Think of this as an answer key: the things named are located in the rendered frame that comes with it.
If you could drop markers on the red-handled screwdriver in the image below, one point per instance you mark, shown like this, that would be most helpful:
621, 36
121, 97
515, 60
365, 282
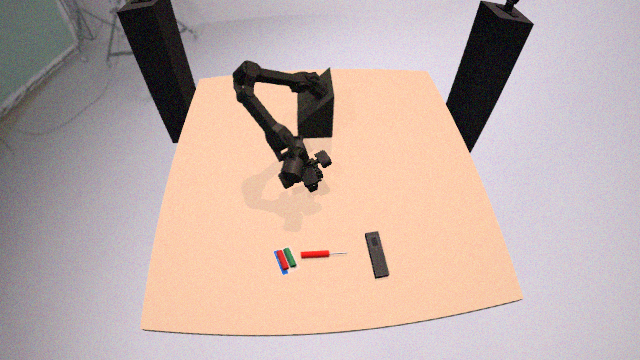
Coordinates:
318, 254

